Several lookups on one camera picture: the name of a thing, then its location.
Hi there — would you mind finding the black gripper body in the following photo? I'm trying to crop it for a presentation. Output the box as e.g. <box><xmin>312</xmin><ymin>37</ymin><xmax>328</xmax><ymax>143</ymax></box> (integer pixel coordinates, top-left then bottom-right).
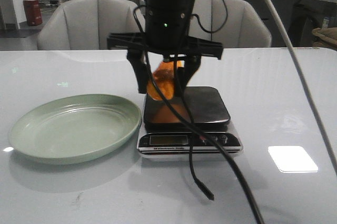
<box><xmin>107</xmin><ymin>7</ymin><xmax>223</xmax><ymax>60</ymax></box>

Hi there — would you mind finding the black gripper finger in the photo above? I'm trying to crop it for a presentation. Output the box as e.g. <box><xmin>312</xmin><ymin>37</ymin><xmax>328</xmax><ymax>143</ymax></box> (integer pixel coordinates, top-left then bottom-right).
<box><xmin>126</xmin><ymin>49</ymin><xmax>148</xmax><ymax>94</ymax></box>
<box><xmin>174</xmin><ymin>55</ymin><xmax>201</xmax><ymax>96</ymax></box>

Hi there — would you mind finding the orange corn cob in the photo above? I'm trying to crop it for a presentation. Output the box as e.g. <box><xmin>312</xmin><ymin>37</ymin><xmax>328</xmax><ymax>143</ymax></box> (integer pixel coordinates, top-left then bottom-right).
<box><xmin>146</xmin><ymin>62</ymin><xmax>175</xmax><ymax>101</ymax></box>

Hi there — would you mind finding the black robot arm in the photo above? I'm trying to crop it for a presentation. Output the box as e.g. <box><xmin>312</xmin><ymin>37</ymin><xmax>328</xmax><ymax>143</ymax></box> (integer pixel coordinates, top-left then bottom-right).
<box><xmin>107</xmin><ymin>0</ymin><xmax>223</xmax><ymax>100</ymax></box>

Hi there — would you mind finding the right grey upholstered chair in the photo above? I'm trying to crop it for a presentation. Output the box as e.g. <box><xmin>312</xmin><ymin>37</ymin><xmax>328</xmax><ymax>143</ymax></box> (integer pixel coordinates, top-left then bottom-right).
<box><xmin>189</xmin><ymin>0</ymin><xmax>272</xmax><ymax>48</ymax></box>

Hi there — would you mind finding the grey upholstered chair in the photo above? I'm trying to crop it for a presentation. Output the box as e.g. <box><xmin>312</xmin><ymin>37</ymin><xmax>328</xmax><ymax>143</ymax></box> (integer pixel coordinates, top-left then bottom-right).
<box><xmin>189</xmin><ymin>0</ymin><xmax>272</xmax><ymax>48</ymax></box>
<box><xmin>37</xmin><ymin>0</ymin><xmax>140</xmax><ymax>51</ymax></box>

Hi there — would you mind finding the left grey upholstered chair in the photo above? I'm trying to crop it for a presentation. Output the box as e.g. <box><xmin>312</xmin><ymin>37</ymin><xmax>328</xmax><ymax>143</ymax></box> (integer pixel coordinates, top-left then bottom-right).
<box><xmin>37</xmin><ymin>0</ymin><xmax>140</xmax><ymax>51</ymax></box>

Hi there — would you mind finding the black silver kitchen scale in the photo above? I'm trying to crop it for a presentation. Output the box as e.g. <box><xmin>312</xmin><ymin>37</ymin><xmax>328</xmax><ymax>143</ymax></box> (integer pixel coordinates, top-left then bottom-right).
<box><xmin>137</xmin><ymin>86</ymin><xmax>243</xmax><ymax>161</ymax></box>

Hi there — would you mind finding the pale green round plate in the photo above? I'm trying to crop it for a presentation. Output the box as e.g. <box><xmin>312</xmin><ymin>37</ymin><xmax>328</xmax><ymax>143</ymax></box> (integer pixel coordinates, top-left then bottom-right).
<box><xmin>9</xmin><ymin>94</ymin><xmax>141</xmax><ymax>165</ymax></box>

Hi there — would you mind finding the red bin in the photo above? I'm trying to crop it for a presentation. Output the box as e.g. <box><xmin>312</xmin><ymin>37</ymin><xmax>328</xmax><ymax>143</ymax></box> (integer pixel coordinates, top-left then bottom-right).
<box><xmin>23</xmin><ymin>0</ymin><xmax>43</xmax><ymax>26</ymax></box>

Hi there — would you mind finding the dark appliance at right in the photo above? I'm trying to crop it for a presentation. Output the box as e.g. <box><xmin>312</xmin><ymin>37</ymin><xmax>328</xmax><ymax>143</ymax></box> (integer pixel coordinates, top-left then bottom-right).
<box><xmin>288</xmin><ymin>0</ymin><xmax>336</xmax><ymax>47</ymax></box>

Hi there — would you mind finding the beige cushion at right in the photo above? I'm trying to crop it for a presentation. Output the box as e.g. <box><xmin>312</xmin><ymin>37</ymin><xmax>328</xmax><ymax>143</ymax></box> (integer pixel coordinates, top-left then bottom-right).
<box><xmin>312</xmin><ymin>27</ymin><xmax>337</xmax><ymax>51</ymax></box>

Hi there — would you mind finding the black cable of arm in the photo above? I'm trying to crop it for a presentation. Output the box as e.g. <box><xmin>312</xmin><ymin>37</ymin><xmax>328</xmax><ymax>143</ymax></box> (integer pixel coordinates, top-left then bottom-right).
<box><xmin>132</xmin><ymin>0</ymin><xmax>265</xmax><ymax>224</ymax></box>

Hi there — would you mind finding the grey white cable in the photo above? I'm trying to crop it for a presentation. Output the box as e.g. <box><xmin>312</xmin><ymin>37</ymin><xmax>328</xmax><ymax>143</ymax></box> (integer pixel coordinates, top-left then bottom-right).
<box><xmin>250</xmin><ymin>0</ymin><xmax>337</xmax><ymax>156</ymax></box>

